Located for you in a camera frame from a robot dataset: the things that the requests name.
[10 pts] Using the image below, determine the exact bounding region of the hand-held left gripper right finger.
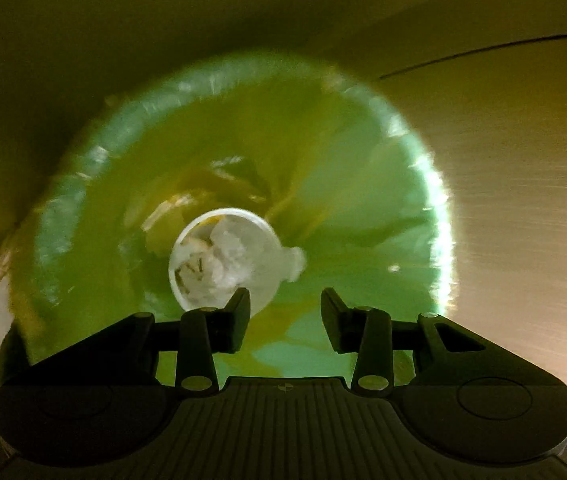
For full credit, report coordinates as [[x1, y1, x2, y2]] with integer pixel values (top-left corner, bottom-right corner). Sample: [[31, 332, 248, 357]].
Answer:
[[320, 287, 495, 394]]

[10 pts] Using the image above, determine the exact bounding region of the black cable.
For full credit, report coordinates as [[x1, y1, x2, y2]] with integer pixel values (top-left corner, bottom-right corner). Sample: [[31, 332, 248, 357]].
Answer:
[[378, 31, 567, 81]]

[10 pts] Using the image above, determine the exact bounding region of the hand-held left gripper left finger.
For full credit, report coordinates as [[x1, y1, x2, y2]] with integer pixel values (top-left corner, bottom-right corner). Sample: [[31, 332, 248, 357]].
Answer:
[[97, 287, 252, 393]]

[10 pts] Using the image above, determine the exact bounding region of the white paper cup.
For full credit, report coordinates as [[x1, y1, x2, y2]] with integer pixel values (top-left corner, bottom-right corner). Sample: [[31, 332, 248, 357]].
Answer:
[[168, 207, 308, 314]]

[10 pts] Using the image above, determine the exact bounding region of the white tissue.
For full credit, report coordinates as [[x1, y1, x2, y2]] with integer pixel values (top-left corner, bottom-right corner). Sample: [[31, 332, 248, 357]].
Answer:
[[176, 215, 265, 306]]

